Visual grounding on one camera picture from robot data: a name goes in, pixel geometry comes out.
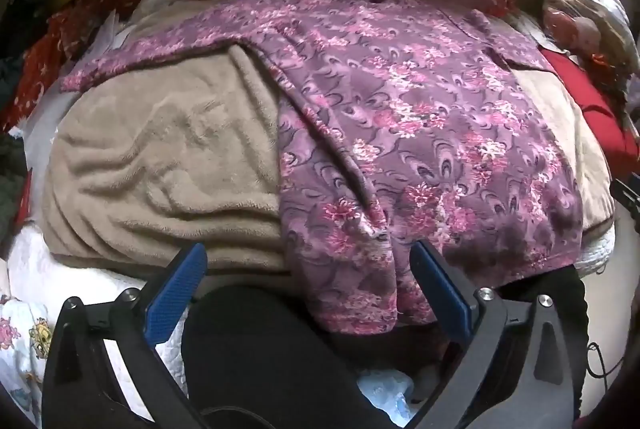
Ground black cable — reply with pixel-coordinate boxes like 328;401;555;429
584;341;614;381

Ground plain red cloth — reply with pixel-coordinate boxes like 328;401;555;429
539;48;640;176

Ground light blue plastic bag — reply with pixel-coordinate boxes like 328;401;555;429
357;368;417;428

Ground purple floral garment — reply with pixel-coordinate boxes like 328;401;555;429
60;0;586;336

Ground beige fleece blanket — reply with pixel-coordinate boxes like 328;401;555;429
40;0;617;274

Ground cartoon printed white cloth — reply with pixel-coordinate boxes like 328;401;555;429
0;298;52;426

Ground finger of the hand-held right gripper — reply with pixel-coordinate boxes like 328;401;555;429
610;178;640;216

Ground person's black pants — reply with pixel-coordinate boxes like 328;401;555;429
180;263;587;429

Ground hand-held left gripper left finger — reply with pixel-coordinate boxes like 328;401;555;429
41;242;209;429

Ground white quilted bedding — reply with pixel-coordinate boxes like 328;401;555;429
7;219;191;429

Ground clear plastic wrapped bundle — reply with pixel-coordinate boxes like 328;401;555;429
542;0;632;70

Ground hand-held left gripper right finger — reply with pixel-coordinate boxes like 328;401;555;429
409;239;587;429

